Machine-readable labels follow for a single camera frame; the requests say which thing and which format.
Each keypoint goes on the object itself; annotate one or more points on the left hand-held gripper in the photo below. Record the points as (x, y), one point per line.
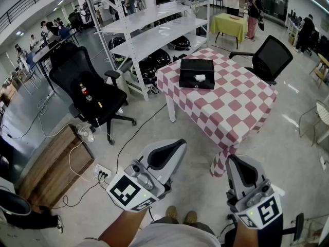
(128, 189)

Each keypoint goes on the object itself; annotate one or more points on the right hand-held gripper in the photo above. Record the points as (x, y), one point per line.
(267, 210)

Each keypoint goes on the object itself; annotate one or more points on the black tray box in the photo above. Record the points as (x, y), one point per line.
(190, 82)

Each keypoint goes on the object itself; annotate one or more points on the small white object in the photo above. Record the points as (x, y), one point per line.
(199, 78)

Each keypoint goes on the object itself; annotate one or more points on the person's left forearm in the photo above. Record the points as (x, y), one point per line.
(120, 228)

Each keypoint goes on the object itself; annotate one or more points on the person's right forearm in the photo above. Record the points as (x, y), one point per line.
(244, 237)

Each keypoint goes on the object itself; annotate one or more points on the black plastic tray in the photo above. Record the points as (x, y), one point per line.
(196, 64)

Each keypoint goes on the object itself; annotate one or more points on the person's left shoe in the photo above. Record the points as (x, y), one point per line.
(171, 212)

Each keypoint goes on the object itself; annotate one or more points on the person's shoe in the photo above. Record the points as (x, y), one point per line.
(171, 212)
(190, 217)

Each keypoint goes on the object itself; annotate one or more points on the white power strip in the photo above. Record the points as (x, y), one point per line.
(102, 172)

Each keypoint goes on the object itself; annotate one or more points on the person's right shoe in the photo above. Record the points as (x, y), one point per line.
(190, 217)

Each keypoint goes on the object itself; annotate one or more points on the person's white shirt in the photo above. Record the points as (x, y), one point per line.
(174, 237)

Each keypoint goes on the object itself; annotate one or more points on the yellow pen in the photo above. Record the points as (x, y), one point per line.
(99, 104)

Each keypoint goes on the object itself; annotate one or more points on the black helmet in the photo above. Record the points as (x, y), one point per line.
(180, 43)
(117, 48)
(160, 58)
(144, 72)

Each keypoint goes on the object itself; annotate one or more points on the red label plastic bottle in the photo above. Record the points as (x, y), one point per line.
(82, 89)

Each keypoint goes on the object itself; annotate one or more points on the wooden platform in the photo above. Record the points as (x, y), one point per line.
(54, 163)

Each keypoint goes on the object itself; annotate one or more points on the black mesh armchair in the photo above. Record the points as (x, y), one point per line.
(272, 58)

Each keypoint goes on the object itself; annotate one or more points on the white metal shelving rack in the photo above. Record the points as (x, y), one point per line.
(159, 38)

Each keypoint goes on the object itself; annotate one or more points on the black headrest office chair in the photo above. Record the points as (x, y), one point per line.
(72, 68)

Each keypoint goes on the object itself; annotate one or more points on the wooden chair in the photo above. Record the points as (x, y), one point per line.
(321, 68)

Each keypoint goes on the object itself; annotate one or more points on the yellow-green cloth table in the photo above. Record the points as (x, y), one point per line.
(227, 27)

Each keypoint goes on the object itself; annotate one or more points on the black grey rounded device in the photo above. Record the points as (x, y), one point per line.
(14, 202)

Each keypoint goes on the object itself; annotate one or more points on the pale plate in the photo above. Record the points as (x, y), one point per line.
(234, 17)

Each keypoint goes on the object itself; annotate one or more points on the long white desk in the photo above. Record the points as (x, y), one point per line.
(46, 50)

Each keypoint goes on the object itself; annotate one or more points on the black glass cabinet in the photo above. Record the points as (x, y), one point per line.
(273, 1)

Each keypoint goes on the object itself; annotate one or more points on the black railing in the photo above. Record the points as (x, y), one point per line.
(23, 5)

